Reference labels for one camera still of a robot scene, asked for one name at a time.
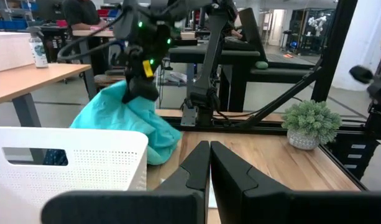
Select teal garment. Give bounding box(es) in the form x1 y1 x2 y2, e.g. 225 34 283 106
69 80 182 166

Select white perforated plastic basket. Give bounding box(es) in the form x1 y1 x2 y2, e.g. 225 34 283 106
0 126 149 224

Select person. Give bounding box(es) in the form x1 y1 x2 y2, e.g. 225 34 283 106
62 0 108 31

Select wooden desk grey legs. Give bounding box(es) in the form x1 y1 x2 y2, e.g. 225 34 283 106
0 62 98 128

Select navy blue garment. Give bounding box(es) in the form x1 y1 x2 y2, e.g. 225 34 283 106
42 148 69 167

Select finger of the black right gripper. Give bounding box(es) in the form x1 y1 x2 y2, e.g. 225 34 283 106
134 76 160 102
121 77 137 105

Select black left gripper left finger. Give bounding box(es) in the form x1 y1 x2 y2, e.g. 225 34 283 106
40 140 211 224

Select white storage box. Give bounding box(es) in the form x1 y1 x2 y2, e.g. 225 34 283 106
0 30 35 73

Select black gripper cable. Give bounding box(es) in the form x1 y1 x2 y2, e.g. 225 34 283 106
56 14 129 62

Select black desk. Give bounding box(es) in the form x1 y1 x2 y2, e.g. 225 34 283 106
168 41 317 113

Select green potted plant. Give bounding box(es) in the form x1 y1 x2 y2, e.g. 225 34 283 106
281 99 343 151

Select black aluminium table frame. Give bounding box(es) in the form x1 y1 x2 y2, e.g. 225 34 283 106
158 0 381 191

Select clear spray bottle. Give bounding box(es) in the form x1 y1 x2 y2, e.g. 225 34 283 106
26 26 49 69

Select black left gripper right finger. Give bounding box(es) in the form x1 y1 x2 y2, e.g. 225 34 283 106
210 140 381 224

